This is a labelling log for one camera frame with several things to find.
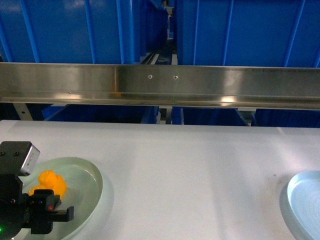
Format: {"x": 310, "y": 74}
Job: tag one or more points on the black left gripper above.
{"x": 36, "y": 212}

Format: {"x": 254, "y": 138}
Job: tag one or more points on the yellow toy building block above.
{"x": 49, "y": 180}

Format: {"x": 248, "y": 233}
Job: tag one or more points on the pale green oval plate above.
{"x": 84, "y": 188}

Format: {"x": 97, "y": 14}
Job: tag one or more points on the large blue bin upper left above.
{"x": 81, "y": 31}

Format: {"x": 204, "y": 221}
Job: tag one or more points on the large blue bin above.
{"x": 81, "y": 31}
{"x": 262, "y": 33}

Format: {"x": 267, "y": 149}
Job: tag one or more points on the light blue plate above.
{"x": 303, "y": 193}

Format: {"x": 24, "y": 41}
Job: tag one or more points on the large blue bin upper right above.
{"x": 262, "y": 33}

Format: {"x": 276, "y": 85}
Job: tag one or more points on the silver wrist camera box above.
{"x": 18, "y": 158}

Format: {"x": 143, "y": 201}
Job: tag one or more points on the stainless steel shelf rail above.
{"x": 161, "y": 85}

